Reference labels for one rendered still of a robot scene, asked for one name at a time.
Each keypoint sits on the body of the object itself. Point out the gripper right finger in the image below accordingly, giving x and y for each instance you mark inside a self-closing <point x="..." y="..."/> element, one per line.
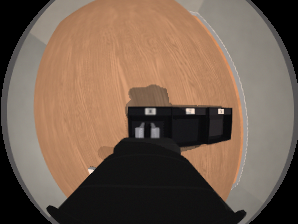
<point x="154" y="131"/>

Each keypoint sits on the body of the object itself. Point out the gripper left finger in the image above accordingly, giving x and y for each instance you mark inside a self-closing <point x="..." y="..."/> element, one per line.
<point x="140" y="131"/>

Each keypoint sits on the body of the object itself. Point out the black three-compartment bin rack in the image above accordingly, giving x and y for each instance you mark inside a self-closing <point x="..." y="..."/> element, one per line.
<point x="187" y="126"/>

